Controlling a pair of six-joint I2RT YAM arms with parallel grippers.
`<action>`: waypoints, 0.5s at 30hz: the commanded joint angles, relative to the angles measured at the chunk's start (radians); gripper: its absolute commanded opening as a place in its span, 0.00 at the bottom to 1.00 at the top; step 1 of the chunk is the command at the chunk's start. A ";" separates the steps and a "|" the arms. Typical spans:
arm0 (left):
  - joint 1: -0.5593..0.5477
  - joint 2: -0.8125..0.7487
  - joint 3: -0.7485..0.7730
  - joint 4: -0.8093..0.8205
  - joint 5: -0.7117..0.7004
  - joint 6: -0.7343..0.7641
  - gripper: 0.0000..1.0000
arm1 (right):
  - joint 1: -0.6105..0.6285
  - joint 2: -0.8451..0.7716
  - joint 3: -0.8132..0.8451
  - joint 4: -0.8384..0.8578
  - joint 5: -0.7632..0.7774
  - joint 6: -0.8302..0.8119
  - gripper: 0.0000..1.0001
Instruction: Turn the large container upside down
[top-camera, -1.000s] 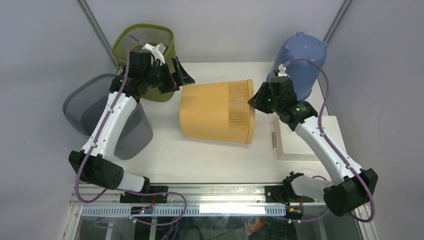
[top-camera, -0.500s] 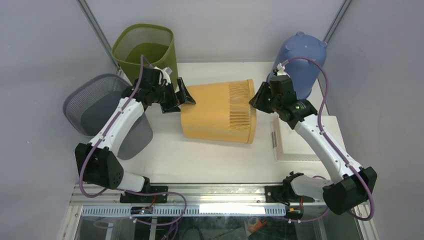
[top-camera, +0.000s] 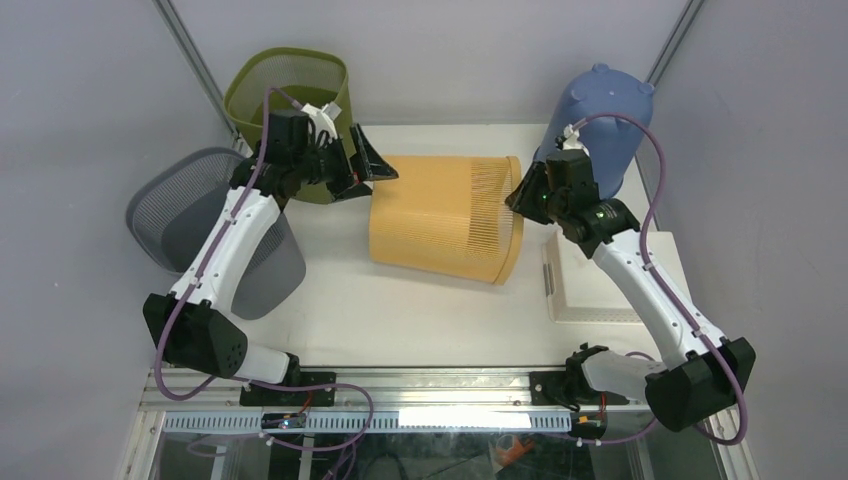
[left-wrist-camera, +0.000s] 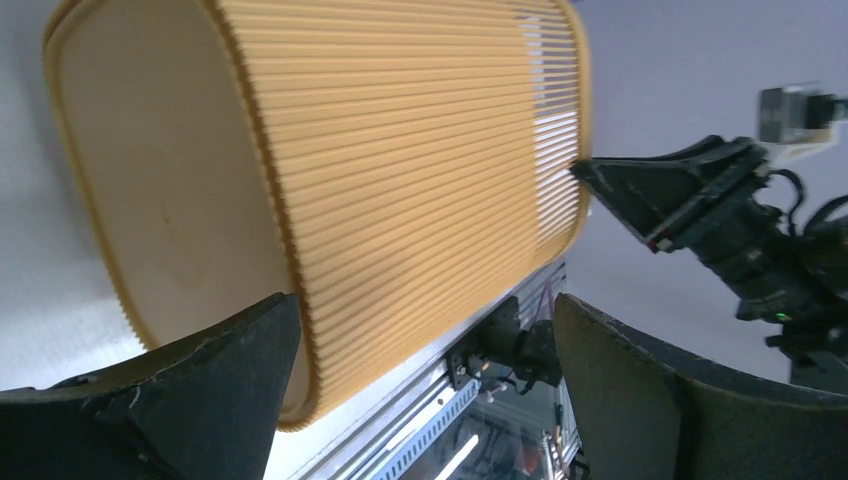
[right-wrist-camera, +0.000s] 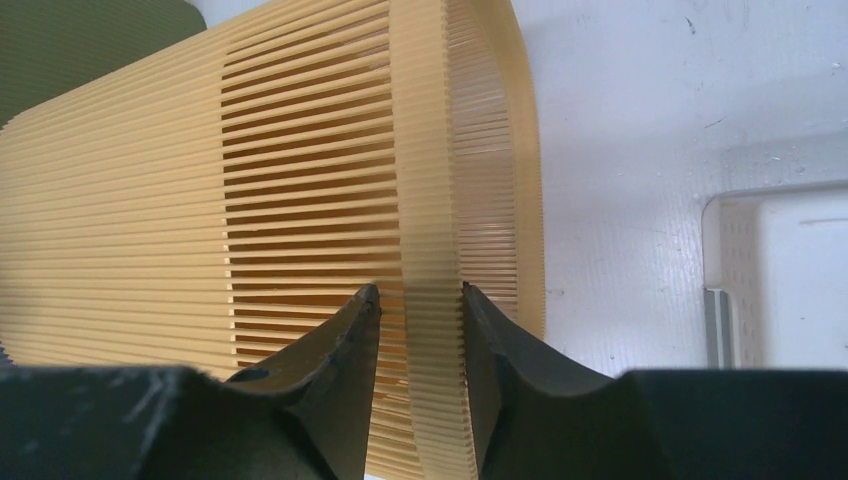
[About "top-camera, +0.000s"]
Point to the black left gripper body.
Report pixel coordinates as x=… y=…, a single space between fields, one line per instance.
x=329 y=165

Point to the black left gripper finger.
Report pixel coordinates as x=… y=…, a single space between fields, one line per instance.
x=367 y=163
x=340 y=194

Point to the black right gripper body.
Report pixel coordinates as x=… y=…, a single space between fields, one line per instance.
x=533 y=199

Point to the large blue plastic bucket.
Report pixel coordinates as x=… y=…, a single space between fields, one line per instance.
x=612 y=142

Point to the yellow mesh bin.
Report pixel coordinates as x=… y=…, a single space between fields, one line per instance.
x=447 y=215

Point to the white perforated plastic basket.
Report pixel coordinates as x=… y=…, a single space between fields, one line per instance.
x=577 y=290

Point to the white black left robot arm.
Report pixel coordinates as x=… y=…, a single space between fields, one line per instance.
x=193 y=326

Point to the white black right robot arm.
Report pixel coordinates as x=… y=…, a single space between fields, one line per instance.
x=700 y=372

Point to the olive green mesh bin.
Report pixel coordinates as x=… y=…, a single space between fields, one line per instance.
x=284 y=78

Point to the grey mesh bin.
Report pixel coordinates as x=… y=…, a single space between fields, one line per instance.
x=171 y=216

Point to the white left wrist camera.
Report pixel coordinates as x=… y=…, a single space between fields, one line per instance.
x=323 y=117

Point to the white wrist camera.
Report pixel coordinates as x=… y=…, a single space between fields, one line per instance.
x=570 y=140
x=323 y=117

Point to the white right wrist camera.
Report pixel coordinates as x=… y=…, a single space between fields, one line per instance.
x=570 y=140

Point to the aluminium front rail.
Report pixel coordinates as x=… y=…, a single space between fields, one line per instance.
x=389 y=400

